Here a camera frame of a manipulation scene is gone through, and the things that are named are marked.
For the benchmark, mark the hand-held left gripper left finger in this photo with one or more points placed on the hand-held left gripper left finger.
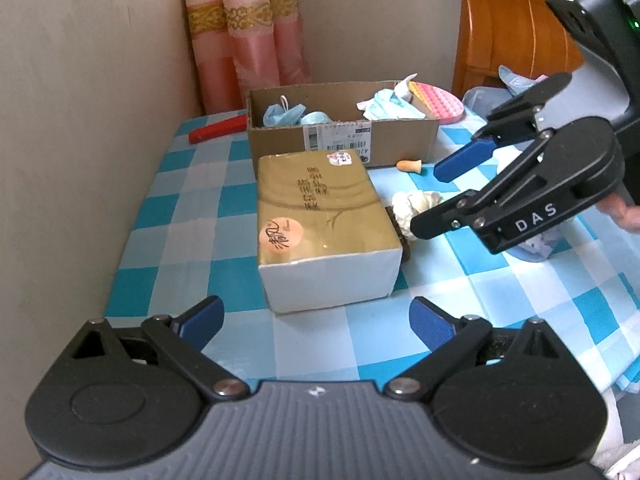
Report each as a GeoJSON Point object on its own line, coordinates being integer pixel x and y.
{"type": "Point", "coordinates": [200, 322]}

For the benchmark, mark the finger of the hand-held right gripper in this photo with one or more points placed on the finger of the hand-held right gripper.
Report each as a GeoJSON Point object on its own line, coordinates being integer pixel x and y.
{"type": "Point", "coordinates": [440, 220]}
{"type": "Point", "coordinates": [462, 157]}

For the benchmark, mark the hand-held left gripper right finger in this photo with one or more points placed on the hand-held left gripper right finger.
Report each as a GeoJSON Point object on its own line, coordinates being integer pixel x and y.
{"type": "Point", "coordinates": [432, 322]}

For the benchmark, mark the white wrapper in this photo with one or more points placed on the white wrapper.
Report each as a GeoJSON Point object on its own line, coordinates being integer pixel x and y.
{"type": "Point", "coordinates": [407, 207]}

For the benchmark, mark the blue face mask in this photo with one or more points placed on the blue face mask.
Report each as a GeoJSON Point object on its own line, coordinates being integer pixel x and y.
{"type": "Point", "coordinates": [282, 115]}
{"type": "Point", "coordinates": [395, 105]}

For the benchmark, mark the cardboard box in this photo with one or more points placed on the cardboard box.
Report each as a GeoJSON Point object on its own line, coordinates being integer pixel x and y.
{"type": "Point", "coordinates": [280, 145]}

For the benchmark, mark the person's right hand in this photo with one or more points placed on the person's right hand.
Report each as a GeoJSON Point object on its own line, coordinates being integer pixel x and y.
{"type": "Point", "coordinates": [627, 217]}

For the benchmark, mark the orange foam earplug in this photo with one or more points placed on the orange foam earplug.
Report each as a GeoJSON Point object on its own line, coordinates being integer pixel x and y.
{"type": "Point", "coordinates": [409, 165]}

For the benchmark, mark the rainbow pop bubble toy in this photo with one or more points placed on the rainbow pop bubble toy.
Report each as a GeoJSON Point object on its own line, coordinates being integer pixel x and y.
{"type": "Point", "coordinates": [440, 102]}

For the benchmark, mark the blue patterned pillow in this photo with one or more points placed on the blue patterned pillow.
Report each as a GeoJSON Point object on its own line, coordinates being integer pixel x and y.
{"type": "Point", "coordinates": [512, 79]}

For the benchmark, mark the blue checked tablecloth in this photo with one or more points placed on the blue checked tablecloth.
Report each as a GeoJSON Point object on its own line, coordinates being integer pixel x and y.
{"type": "Point", "coordinates": [200, 220]}

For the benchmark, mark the gold tissue pack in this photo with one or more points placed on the gold tissue pack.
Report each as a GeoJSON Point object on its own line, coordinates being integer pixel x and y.
{"type": "Point", "coordinates": [320, 220]}

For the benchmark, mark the wooden headboard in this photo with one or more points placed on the wooden headboard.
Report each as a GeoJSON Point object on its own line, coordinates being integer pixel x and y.
{"type": "Point", "coordinates": [500, 25]}

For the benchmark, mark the pink curtain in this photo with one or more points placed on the pink curtain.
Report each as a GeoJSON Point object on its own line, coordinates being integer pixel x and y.
{"type": "Point", "coordinates": [245, 50]}

